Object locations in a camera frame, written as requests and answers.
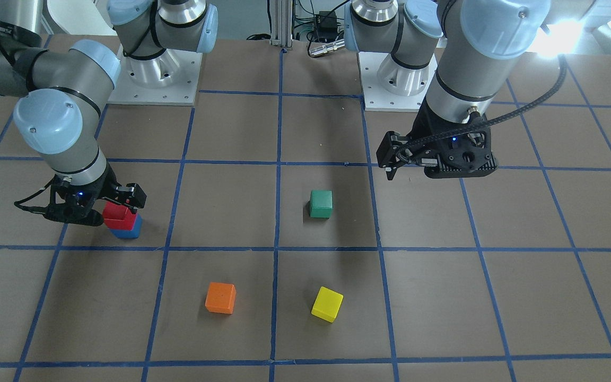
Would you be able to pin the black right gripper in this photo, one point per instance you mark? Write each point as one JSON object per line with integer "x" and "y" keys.
{"x": 105, "y": 184}

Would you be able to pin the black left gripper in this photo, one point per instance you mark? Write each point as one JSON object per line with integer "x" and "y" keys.
{"x": 426, "y": 126}

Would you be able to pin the red wooden block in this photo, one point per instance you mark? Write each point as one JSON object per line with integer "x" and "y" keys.
{"x": 112, "y": 213}

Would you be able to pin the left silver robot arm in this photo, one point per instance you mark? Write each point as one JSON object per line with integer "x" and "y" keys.
{"x": 484, "y": 41}

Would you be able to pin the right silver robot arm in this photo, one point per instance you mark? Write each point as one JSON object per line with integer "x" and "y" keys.
{"x": 61, "y": 95}

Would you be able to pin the blue wooden block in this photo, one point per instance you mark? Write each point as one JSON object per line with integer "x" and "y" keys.
{"x": 127, "y": 229}

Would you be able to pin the green wooden block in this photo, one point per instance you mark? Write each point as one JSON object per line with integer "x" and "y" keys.
{"x": 321, "y": 204}

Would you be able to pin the yellow wooden block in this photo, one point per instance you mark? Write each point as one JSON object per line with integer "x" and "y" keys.
{"x": 327, "y": 304}

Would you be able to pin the orange wooden block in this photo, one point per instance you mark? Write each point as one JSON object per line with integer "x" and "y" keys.
{"x": 220, "y": 298}

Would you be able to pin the black power adapter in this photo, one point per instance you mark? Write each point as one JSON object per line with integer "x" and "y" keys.
{"x": 325, "y": 27}

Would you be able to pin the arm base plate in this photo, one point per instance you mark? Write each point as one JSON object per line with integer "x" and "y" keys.
{"x": 389, "y": 87}
{"x": 168, "y": 80}

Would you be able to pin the aluminium frame post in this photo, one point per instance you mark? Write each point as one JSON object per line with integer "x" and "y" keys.
{"x": 280, "y": 16}

